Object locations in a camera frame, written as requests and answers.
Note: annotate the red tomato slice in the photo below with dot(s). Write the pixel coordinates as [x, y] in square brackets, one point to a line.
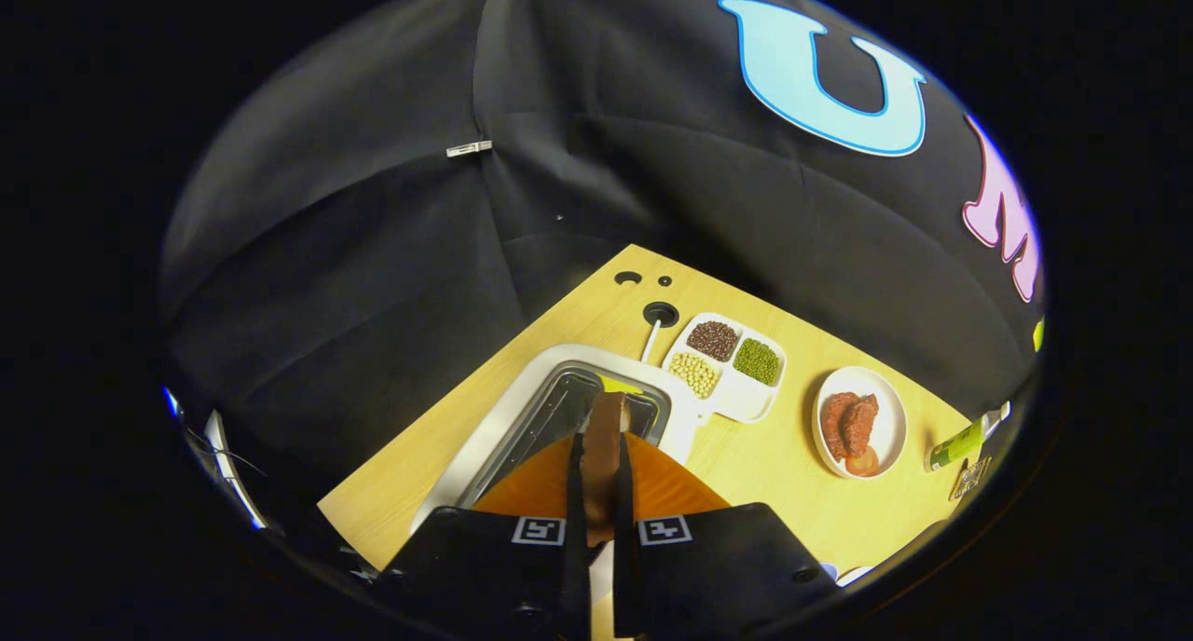
[863, 461]

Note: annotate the pile of red beans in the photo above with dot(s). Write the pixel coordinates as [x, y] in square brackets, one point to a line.
[714, 339]

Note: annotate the white oval plate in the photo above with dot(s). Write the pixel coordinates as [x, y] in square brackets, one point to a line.
[890, 417]

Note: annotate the brown-crusted toast slice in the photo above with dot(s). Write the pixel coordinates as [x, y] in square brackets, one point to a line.
[604, 445]

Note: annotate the black backdrop cloth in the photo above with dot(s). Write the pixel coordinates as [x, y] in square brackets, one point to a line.
[373, 250]

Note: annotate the pile of white beans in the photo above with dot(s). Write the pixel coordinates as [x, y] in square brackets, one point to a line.
[694, 374]

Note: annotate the brown meat piece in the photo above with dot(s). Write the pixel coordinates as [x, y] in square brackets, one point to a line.
[848, 422]

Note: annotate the pile of green beans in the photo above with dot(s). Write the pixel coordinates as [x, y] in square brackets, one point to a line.
[757, 361]

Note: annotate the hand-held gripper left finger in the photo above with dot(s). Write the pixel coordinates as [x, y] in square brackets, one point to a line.
[576, 492]

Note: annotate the white divided tray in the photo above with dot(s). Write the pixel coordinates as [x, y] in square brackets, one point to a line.
[741, 401]

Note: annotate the silver cloth clip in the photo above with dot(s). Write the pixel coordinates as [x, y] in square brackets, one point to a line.
[469, 147]

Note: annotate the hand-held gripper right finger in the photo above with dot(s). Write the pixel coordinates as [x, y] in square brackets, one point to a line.
[623, 492]

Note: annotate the white toaster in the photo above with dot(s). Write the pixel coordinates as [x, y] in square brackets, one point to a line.
[522, 389]

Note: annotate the clear bottle with green label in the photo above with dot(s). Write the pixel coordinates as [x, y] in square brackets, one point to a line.
[955, 447]

